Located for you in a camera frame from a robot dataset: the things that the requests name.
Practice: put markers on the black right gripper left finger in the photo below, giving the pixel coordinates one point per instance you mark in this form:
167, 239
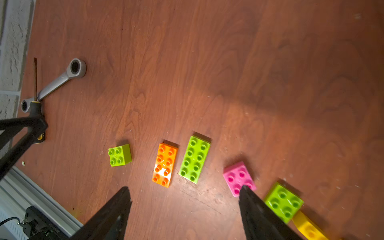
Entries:
110, 222

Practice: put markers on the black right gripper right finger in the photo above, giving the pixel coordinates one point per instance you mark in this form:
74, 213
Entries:
259, 221

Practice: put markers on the pink 2x2 lego brick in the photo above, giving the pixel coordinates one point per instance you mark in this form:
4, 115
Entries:
237, 176

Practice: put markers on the small green 2x2 lego brick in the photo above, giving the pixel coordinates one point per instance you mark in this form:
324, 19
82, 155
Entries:
120, 156

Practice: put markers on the orange 2x4 lego brick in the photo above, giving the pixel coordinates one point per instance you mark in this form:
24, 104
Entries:
164, 166

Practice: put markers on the green 2x4 lego brick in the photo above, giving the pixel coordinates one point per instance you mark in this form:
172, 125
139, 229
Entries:
283, 202
194, 159

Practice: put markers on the yellow lego brick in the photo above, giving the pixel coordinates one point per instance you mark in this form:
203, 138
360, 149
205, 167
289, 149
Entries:
307, 228

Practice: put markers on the black yellow screwdriver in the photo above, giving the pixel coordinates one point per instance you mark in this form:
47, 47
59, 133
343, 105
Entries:
35, 105

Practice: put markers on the silver ratchet wrench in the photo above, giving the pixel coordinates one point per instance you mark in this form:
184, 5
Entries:
76, 69

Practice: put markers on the aluminium front rail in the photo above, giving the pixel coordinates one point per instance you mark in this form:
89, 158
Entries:
18, 192

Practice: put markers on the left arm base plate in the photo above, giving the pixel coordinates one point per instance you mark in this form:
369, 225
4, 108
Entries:
37, 226

